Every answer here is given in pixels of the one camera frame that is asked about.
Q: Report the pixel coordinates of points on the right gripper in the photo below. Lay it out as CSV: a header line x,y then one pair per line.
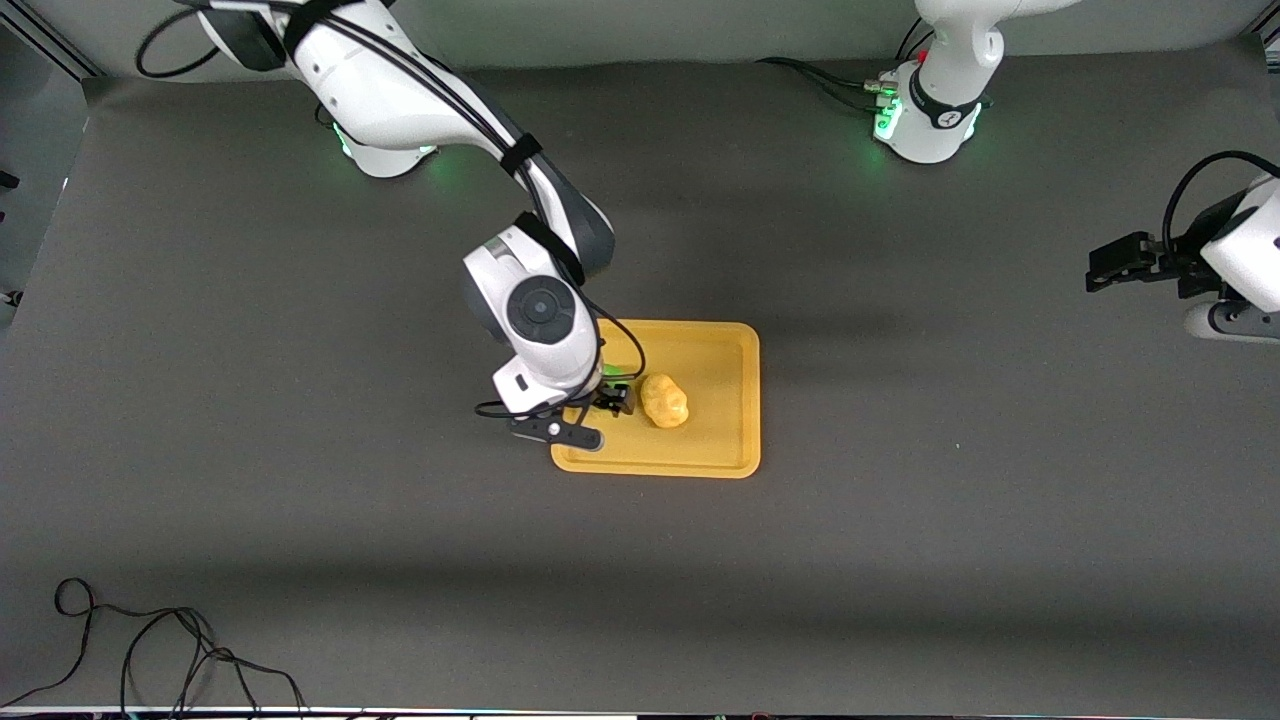
x,y
612,399

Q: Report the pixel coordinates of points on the aluminium frame rail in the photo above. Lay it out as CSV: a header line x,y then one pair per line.
x,y
50,40

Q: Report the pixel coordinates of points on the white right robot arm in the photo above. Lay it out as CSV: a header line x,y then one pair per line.
x,y
400,90

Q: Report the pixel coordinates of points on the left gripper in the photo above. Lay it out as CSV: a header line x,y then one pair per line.
x,y
1183,264

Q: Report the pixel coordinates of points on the yellow potato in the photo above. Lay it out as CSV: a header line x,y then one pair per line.
x,y
665,400

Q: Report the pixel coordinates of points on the yellow plastic tray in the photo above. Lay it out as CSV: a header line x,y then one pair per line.
x,y
715,440

